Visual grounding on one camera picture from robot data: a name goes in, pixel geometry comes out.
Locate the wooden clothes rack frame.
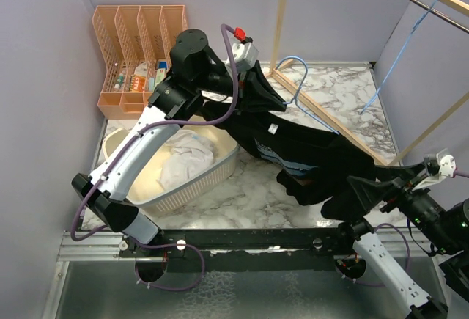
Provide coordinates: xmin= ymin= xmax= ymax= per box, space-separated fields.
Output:
xmin=267 ymin=0 xmax=468 ymax=165

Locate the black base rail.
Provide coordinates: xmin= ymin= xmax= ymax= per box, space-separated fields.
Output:
xmin=119 ymin=219 xmax=372 ymax=273

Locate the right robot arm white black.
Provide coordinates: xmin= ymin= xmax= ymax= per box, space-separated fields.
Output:
xmin=336 ymin=155 xmax=468 ymax=318

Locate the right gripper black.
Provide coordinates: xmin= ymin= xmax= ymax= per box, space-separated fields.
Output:
xmin=348 ymin=157 xmax=460 ymax=250

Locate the orange plastic file organizer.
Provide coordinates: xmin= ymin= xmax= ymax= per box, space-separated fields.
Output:
xmin=92 ymin=5 xmax=188 ymax=120

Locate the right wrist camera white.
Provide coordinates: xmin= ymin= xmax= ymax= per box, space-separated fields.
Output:
xmin=416 ymin=148 xmax=457 ymax=189

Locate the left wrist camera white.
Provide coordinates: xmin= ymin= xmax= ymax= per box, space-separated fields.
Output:
xmin=232 ymin=27 xmax=259 ymax=73

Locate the green white box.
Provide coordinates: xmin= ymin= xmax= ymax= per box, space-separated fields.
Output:
xmin=149 ymin=68 xmax=166 ymax=92

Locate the blue box in organizer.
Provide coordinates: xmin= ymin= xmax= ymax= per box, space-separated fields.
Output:
xmin=158 ymin=61 xmax=168 ymax=69

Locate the white t shirt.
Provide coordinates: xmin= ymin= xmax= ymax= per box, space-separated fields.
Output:
xmin=159 ymin=130 xmax=215 ymax=190

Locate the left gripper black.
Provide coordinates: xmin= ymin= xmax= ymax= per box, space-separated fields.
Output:
xmin=194 ymin=59 xmax=288 ymax=114

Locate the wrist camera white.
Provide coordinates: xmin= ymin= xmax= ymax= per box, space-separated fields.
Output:
xmin=232 ymin=27 xmax=259 ymax=73
xmin=416 ymin=148 xmax=457 ymax=189

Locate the cream laundry basket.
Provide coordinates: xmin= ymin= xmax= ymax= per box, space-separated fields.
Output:
xmin=92 ymin=121 xmax=240 ymax=217

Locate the blue wire hanger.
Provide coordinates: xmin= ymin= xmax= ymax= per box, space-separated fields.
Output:
xmin=275 ymin=56 xmax=341 ymax=136
xmin=359 ymin=0 xmax=438 ymax=115

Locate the small bottle in organizer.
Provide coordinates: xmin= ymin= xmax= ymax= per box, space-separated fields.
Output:
xmin=113 ymin=73 xmax=125 ymax=92

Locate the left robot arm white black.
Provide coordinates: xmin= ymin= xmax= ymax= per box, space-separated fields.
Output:
xmin=70 ymin=24 xmax=287 ymax=257

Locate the black t shirt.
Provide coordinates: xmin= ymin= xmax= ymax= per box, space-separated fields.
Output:
xmin=216 ymin=110 xmax=377 ymax=221

